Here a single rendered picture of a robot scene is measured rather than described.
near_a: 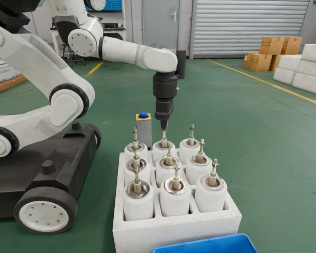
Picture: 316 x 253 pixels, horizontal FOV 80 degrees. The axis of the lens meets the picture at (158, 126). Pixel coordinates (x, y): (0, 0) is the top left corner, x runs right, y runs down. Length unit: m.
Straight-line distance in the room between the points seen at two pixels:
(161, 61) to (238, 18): 5.54
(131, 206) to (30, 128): 0.54
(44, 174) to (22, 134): 0.21
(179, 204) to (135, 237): 0.16
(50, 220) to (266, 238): 0.80
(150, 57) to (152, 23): 4.94
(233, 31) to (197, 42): 1.03
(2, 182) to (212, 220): 0.77
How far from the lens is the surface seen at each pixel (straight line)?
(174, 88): 0.67
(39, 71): 0.81
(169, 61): 0.62
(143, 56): 0.62
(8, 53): 0.81
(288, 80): 3.39
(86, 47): 0.62
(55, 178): 0.79
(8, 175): 0.98
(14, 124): 0.94
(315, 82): 3.07
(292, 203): 1.08
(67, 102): 0.76
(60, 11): 0.63
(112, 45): 0.64
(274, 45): 4.28
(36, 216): 0.86
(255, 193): 1.05
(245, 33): 6.20
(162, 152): 0.76
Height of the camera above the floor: 0.68
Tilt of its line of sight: 27 degrees down
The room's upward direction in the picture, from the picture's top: straight up
